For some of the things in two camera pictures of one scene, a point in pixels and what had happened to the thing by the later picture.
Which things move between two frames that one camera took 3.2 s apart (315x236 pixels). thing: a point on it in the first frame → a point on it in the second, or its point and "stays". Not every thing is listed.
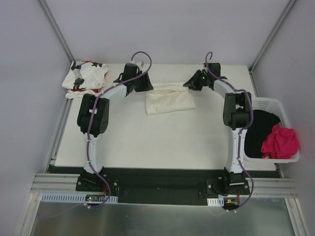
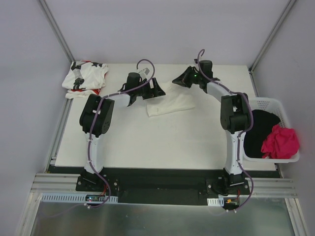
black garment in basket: x=263 y=122 stays
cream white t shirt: x=168 y=97 stays
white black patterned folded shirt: x=85 y=75 stays
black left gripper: x=140 y=82 → x=149 y=89
